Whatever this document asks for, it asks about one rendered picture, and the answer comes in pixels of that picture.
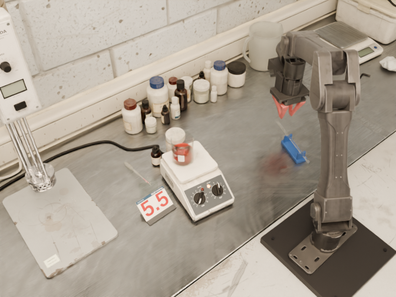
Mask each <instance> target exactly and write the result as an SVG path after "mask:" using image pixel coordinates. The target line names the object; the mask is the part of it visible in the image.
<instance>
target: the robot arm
mask: <svg viewBox="0 0 396 297"><path fill-rule="evenodd" d="M276 52H277V54H278V57H275V58H271V59H269V61H268V70H269V72H270V77H276V80H275V86H274V87H272V88H270V93H271V94H272V97H273V100H274V102H275V104H276V106H277V109H278V114H279V117H280V118H281V119H283V116H284V115H285V113H286V111H287V109H288V108H289V115H290V116H293V115H294V114H295V112H296V111H297V110H298V109H299V108H300V107H302V106H303V105H304V104H305V102H306V98H305V97H304V96H307V95H308V96H309V99H310V104H311V107H312V108H313V109H314V110H316V111H318V118H319V123H320V128H321V172H320V177H319V182H318V185H317V191H314V203H311V214H310V216H311V217H312V221H313V225H314V226H315V230H314V231H313V232H312V233H311V234H310V235H309V236H308V237H306V238H305V239H304V240H303V241H302V242H301V243H300V244H299V245H297V247H295V248H294V249H293V250H292V251H291V252H289V255H288V258H289V260H290V261H292V262H293V263H294V264H295V265H296V266H297V267H298V268H299V269H300V270H301V271H303V272H304V273H305V274H306V275H308V276H311V275H312V274H313V273H314V272H315V271H316V270H317V269H318V268H319V267H320V266H322V265H323V264H324V263H325V262H326V261H327V260H328V259H329V258H330V257H331V256H332V255H333V254H334V253H335V252H336V251H337V250H338V249H339V248H340V247H341V246H342V245H343V244H344V243H345V242H346V241H347V240H348V239H349V238H350V237H351V236H352V235H353V234H354V233H355V232H356V231H357V229H358V228H357V226H356V225H354V224H353V223H352V212H353V207H352V196H351V189H350V187H349V182H348V170H347V166H348V133H349V127H350V123H351V120H352V112H353V111H355V107H357V106H358V104H359V102H360V98H361V85H360V73H359V54H358V51H357V50H355V49H340V48H335V47H333V46H331V45H329V44H327V43H326V42H324V41H323V40H321V39H320V37H319V36H318V33H316V32H315V31H288V32H287V33H286V35H284V36H282V37H281V41H280V42H279V43H278V44H277V46H276ZM306 62H307V63H309V64H310V65H311V66H312V74H311V84H310V90H308V89H307V88H306V87H305V86H304V85H303V84H302V80H303V74H304V70H305V65H306ZM346 66H347V68H346ZM345 70H346V75H345V79H344V80H332V76H333V75H342V74H344V73H345ZM293 104H296V106H295V107H294V109H293V110H292V106H293ZM334 108H337V109H334ZM343 234H345V235H344V236H342V235H343ZM303 248H305V249H304V250H302V249H303ZM317 259H318V261H317V262H315V260H317Z"/></svg>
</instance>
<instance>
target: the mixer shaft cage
mask: <svg viewBox="0 0 396 297"><path fill-rule="evenodd" d="M22 119H23V122H24V124H25V127H26V129H27V132H28V135H29V137H30V139H31V142H32V145H33V147H34V150H35V152H36V155H37V157H38V160H39V164H38V163H37V160H36V158H35V156H34V153H33V151H32V148H31V145H30V143H29V141H28V138H27V135H26V133H25V130H24V128H23V125H22V123H21V119H19V120H17V121H16V123H18V126H19V129H20V131H21V133H22V136H23V138H24V141H25V143H26V145H27V148H28V151H29V153H30V155H31V158H32V161H33V162H34V165H33V166H32V167H30V168H29V169H28V168H27V165H26V164H25V161H24V159H23V156H22V154H21V152H20V150H19V147H18V145H17V143H16V140H15V138H14V135H13V133H12V131H11V128H10V126H9V124H5V126H6V129H7V130H8V133H9V135H10V137H11V140H12V142H13V144H14V146H15V149H16V151H17V153H18V155H19V158H20V160H21V163H22V165H23V167H24V169H25V172H26V173H25V179H26V181H27V182H28V183H29V186H30V188H31V189H32V190H33V191H35V192H45V191H47V190H49V189H51V188H52V187H53V186H54V185H55V184H56V182H57V178H56V176H55V170H54V168H53V167H52V165H50V164H48V163H43V162H42V159H41V156H40V154H39V151H38V148H37V145H36V144H35V140H34V138H33V136H32V133H31V130H30V128H29V125H28V122H27V120H26V117H24V118H22Z"/></svg>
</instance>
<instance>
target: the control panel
mask: <svg viewBox="0 0 396 297"><path fill-rule="evenodd" d="M218 183H219V184H220V185H221V186H222V187H223V194H222V195H221V196H215V195H214V194H213V193H212V187H213V186H214V185H216V184H218ZM207 185H210V187H209V188H208V187H207ZM201 188H204V190H203V191H202V190H201ZM201 192H204V195H205V197H206V200H205V202H204V203H203V204H196V203H195V201H194V195H195V194H196V193H201ZM184 193H185V195H186V197H187V199H188V201H189V203H190V205H191V207H192V209H193V211H194V214H195V215H196V216H197V215H199V214H201V213H203V212H205V211H207V210H209V209H211V208H213V207H215V206H217V205H220V204H222V203H224V202H226V201H228V200H230V199H232V198H233V197H232V195H231V194H230V191H229V189H228V188H227V185H226V183H225V181H224V180H223V177H222V175H221V174H220V175H218V176H216V177H214V178H212V179H209V180H207V181H204V182H203V183H200V184H198V185H196V186H193V187H191V188H189V189H187V190H185V191H184Z"/></svg>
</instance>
